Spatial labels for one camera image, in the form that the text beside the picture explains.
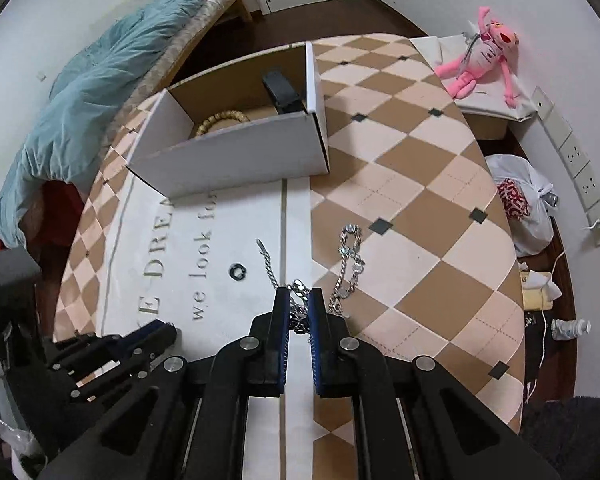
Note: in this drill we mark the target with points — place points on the dark fuzzy chair cushion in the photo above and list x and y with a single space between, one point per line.
566 433

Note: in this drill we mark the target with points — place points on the pink panther plush toy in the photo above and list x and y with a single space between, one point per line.
493 47

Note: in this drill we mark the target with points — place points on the black smart band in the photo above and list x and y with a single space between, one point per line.
283 95

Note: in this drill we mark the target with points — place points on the teal blue duvet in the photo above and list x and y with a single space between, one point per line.
68 137

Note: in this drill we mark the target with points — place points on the white plastic shopping bag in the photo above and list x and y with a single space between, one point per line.
522 189

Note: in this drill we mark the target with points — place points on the bed with patterned mattress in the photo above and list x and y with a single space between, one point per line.
178 48

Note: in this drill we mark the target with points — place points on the checkered beige tablecloth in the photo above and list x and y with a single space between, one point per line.
405 236

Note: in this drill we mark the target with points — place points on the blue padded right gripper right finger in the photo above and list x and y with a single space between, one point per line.
326 330

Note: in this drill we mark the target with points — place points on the wall socket strip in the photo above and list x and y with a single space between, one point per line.
574 158

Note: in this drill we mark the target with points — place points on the white cardboard box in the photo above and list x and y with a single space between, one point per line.
219 129

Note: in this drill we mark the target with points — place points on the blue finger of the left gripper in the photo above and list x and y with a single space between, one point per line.
138 336

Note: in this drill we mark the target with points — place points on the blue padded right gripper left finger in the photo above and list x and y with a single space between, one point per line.
273 334

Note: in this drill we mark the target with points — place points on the white cloth covered box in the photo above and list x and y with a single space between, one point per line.
485 110

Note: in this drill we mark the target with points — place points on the yellow tissue pack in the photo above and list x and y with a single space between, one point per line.
539 291

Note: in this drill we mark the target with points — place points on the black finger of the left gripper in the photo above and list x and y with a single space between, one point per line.
90 366

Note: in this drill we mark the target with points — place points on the small white bottle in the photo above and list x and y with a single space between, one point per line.
569 330

